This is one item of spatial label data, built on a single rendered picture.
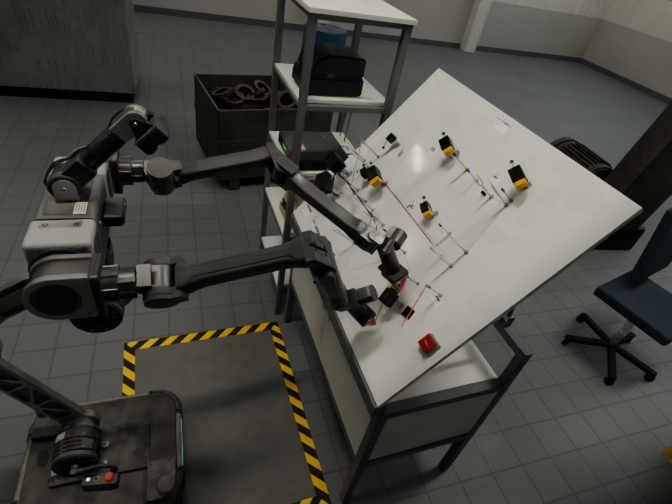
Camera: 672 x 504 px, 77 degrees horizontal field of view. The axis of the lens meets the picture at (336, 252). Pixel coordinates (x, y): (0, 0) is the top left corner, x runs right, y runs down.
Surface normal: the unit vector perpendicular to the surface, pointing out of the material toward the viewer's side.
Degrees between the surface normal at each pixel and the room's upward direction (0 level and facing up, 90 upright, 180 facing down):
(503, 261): 52
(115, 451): 0
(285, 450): 0
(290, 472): 0
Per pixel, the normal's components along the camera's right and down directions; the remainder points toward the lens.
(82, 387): 0.17, -0.76
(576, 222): -0.63, -0.41
